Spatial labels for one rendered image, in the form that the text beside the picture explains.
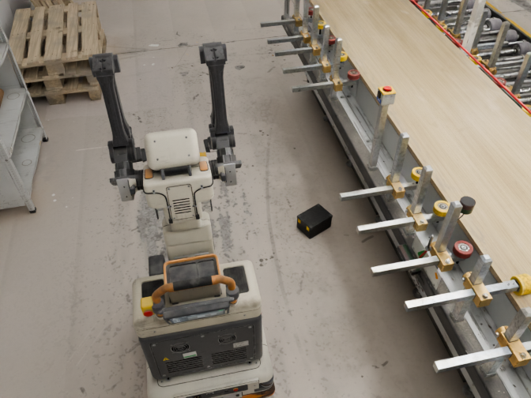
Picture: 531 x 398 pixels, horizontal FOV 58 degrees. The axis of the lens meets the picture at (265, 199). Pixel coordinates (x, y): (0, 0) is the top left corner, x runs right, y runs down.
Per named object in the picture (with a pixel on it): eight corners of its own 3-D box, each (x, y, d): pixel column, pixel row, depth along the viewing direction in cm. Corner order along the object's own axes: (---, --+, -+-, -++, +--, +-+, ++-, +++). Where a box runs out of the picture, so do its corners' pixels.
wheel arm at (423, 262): (372, 278, 210) (374, 272, 207) (369, 272, 212) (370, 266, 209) (464, 260, 216) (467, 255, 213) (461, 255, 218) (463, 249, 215)
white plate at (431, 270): (434, 290, 220) (440, 276, 212) (411, 246, 238) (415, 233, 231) (436, 290, 220) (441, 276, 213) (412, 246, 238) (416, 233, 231)
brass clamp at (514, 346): (512, 368, 170) (517, 361, 166) (491, 334, 179) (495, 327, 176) (528, 365, 171) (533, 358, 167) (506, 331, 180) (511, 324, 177)
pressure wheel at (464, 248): (453, 271, 215) (460, 254, 207) (444, 257, 221) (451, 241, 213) (469, 268, 216) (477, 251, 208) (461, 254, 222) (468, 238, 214)
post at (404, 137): (386, 207, 263) (403, 136, 230) (383, 202, 266) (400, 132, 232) (392, 205, 264) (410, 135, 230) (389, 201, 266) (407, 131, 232)
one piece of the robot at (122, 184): (133, 200, 203) (128, 178, 196) (122, 202, 202) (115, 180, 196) (134, 187, 211) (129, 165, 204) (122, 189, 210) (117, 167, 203)
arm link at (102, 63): (85, 63, 180) (113, 60, 181) (89, 53, 191) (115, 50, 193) (112, 167, 205) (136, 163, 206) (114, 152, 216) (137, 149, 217)
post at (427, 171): (404, 241, 246) (426, 170, 212) (402, 235, 248) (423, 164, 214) (411, 239, 246) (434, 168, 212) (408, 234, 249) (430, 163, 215)
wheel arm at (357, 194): (340, 203, 247) (341, 197, 244) (338, 198, 249) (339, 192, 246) (419, 189, 253) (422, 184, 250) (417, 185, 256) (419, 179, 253)
